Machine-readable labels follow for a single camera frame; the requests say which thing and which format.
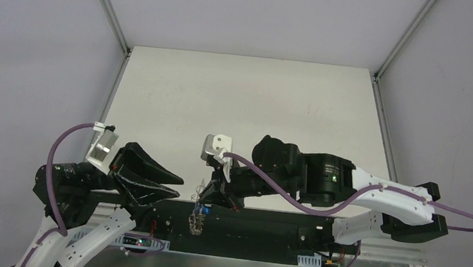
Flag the left circuit board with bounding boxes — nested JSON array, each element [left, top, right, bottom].
[[109, 234, 170, 252]]

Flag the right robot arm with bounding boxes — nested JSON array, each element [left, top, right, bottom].
[[196, 134, 449, 252]]

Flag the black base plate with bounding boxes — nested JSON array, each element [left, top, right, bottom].
[[132, 200, 334, 265]]

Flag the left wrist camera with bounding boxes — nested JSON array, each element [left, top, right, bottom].
[[84, 122, 118, 172]]

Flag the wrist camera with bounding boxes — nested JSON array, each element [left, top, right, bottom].
[[200, 134, 233, 183], [84, 122, 118, 172]]

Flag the circuit board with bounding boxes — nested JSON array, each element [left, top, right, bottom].
[[297, 255, 341, 267], [109, 234, 170, 252]]

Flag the right circuit board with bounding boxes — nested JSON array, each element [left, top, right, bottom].
[[297, 255, 341, 267]]

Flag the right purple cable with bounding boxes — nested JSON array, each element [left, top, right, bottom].
[[212, 151, 473, 267]]

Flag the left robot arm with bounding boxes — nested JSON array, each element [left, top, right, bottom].
[[15, 142, 184, 267]]

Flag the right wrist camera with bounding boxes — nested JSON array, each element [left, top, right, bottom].
[[200, 134, 233, 183]]

